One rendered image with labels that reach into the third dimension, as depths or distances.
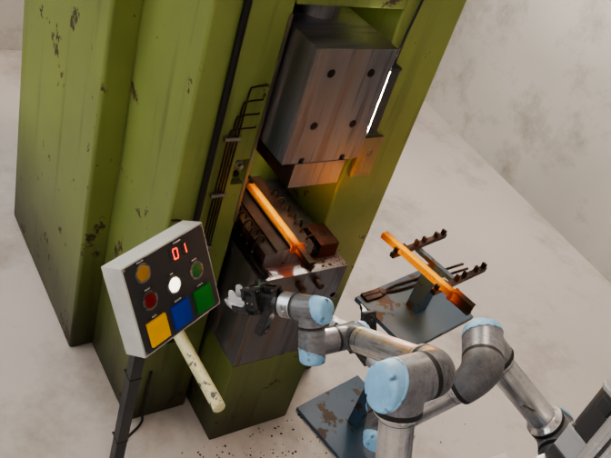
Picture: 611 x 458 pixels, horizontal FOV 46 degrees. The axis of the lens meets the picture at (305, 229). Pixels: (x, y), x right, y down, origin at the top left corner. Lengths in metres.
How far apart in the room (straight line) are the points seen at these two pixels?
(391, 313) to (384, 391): 1.18
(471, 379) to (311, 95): 0.92
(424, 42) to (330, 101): 0.47
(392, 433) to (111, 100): 1.49
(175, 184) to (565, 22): 3.68
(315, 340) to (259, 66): 0.81
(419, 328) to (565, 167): 2.80
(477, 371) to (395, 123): 1.03
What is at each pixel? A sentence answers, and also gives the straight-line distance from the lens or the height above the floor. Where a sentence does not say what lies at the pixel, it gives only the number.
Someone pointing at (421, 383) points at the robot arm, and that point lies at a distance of 1.69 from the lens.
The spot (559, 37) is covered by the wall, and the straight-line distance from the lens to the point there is 5.48.
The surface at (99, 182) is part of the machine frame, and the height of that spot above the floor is 0.91.
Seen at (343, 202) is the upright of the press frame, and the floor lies 1.05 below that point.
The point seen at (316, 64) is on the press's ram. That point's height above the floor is 1.71.
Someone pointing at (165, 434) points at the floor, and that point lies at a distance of 3.16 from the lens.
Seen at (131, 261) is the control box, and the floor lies 1.20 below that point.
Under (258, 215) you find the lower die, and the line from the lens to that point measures 2.66.
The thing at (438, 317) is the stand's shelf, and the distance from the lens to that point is 2.92.
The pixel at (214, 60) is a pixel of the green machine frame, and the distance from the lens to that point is 2.11.
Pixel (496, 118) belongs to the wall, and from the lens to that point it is 5.83.
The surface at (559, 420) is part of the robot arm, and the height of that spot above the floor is 1.07.
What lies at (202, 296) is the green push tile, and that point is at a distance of 2.24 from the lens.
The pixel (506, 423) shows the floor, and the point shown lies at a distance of 3.83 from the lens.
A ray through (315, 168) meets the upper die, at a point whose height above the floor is 1.34.
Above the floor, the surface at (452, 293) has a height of 1.04.
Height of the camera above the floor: 2.56
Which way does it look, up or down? 36 degrees down
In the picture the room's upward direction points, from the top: 20 degrees clockwise
